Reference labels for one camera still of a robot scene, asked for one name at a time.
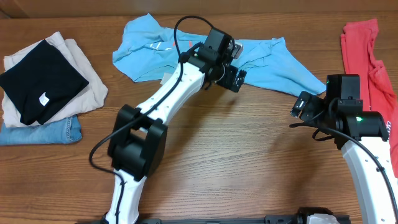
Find light blue printed t-shirt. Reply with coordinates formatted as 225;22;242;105
112;14;326;96

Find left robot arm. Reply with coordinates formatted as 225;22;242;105
101;28;246;223

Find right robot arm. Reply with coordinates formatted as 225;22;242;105
290;75;397;223

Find red t-shirt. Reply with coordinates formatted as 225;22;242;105
340;19;397;175

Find folded beige garment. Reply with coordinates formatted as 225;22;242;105
2;32;108;128

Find folded blue jeans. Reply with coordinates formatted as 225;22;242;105
1;115;83;146

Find folded black garment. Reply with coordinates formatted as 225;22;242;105
1;40;88;125

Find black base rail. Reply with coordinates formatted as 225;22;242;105
75;207;351;224

